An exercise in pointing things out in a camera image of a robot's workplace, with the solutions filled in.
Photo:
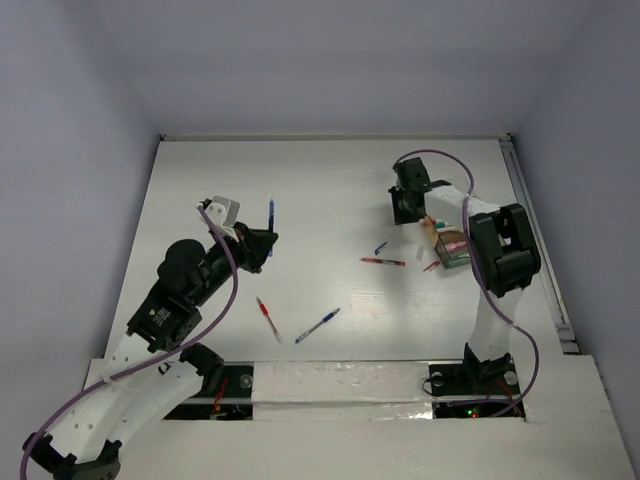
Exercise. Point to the blue pen cap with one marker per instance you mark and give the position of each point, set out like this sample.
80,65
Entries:
380,248

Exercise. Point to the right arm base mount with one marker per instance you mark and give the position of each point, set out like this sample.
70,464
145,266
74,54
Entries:
472,389

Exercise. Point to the red gel pen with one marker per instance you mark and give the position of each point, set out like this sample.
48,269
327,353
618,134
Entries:
382,261

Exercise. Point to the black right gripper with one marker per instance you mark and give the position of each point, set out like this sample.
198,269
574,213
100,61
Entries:
399,216

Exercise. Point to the red pen cap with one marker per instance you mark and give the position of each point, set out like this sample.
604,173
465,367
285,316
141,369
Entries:
432,266

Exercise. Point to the red ballpoint pen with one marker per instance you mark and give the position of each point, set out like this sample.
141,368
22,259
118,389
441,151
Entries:
268,318

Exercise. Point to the blue gel pen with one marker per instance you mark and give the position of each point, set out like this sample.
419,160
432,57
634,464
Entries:
271,220

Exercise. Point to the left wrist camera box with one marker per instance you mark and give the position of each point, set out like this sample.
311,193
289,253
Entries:
220,211

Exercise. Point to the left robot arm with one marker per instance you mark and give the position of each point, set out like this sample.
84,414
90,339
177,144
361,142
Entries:
159,361

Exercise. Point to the blue ballpoint pen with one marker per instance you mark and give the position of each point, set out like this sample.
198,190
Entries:
312,329

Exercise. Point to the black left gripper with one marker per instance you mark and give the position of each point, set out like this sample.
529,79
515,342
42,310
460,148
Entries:
254,245

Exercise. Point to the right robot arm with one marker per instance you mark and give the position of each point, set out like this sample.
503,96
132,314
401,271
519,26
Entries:
499,239

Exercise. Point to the clear compartment organizer box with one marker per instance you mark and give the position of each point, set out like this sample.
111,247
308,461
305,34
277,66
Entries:
437,240

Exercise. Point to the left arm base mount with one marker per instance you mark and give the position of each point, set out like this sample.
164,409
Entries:
231,400

